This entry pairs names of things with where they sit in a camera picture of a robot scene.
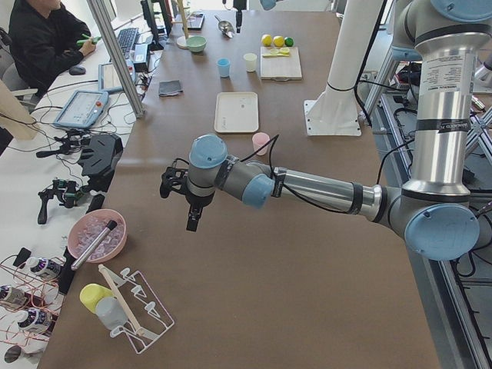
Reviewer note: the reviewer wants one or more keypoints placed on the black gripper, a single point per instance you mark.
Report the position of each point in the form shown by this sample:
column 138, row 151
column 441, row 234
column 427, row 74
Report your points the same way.
column 197, row 200
column 239, row 5

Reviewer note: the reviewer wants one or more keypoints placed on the cream yellow cup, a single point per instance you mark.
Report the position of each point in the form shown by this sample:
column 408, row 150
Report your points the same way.
column 250, row 62

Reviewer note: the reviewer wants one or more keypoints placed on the pink cup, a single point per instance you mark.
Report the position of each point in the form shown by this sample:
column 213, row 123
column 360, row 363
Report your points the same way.
column 260, row 143

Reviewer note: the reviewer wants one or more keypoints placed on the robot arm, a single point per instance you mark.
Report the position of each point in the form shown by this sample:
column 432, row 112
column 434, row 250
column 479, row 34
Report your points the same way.
column 431, row 210
column 265, row 4

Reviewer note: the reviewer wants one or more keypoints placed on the cream rabbit tray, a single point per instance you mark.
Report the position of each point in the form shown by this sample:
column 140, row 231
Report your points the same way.
column 236, row 112

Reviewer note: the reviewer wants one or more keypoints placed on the metal scoop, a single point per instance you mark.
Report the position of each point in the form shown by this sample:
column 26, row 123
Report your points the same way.
column 225, row 27

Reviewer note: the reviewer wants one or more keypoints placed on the whole yellow lemon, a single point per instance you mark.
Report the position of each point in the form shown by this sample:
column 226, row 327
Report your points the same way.
column 278, row 41
column 266, row 40

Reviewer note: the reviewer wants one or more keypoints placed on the green bowl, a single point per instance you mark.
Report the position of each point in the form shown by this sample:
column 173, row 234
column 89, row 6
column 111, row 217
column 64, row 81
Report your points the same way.
column 196, row 44

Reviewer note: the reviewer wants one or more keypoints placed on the blue cup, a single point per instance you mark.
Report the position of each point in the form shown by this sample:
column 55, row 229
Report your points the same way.
column 223, row 65

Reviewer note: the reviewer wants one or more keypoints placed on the green lime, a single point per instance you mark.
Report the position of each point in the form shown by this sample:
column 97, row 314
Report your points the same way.
column 288, row 41

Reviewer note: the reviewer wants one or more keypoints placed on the wooden cup tree stand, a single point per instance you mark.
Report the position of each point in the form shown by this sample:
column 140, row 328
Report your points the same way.
column 185, row 40

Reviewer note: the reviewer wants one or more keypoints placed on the wooden cutting board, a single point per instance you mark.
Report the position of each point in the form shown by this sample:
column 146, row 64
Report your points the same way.
column 280, row 69

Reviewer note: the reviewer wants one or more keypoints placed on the metal tube in bowl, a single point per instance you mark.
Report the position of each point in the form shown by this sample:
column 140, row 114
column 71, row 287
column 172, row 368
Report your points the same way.
column 110, row 226

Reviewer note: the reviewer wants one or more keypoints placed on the grey folded cloth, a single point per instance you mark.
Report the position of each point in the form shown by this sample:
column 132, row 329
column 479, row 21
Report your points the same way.
column 169, row 88

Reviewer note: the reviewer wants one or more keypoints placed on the black keyboard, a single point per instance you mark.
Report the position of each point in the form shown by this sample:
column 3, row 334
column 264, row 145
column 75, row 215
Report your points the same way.
column 127, row 39

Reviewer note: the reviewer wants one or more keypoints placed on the clear cup on rack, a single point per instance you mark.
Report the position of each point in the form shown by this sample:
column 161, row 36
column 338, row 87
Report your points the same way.
column 110, row 313

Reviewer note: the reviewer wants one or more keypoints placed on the yellow cup on rack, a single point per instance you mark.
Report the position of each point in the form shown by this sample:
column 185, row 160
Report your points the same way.
column 91, row 294

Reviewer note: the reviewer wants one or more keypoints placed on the blue teach pendant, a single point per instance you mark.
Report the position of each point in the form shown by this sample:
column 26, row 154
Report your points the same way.
column 108, row 79
column 82, row 109

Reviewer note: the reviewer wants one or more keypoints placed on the person in black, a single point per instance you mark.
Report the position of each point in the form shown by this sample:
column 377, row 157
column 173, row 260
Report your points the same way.
column 47, row 40

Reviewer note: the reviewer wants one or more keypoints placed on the white wire cup rack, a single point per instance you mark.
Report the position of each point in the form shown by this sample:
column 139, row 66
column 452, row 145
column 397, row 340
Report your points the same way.
column 147, row 317

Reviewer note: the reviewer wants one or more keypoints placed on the aluminium frame post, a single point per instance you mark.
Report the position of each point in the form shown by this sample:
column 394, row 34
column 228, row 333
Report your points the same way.
column 102, row 19

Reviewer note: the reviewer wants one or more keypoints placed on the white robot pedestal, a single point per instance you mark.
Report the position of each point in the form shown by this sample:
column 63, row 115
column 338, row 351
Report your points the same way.
column 334, row 112

